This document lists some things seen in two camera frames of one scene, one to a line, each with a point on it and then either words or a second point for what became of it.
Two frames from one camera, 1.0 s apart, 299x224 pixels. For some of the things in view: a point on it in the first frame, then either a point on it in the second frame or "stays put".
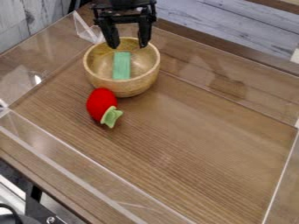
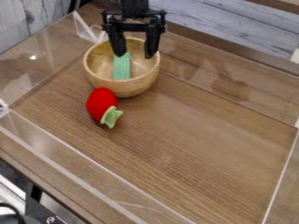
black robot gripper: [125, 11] to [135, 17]
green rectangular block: [121, 65] stays put
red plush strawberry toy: [100, 102] stays put
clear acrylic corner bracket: [85, 31] stays put
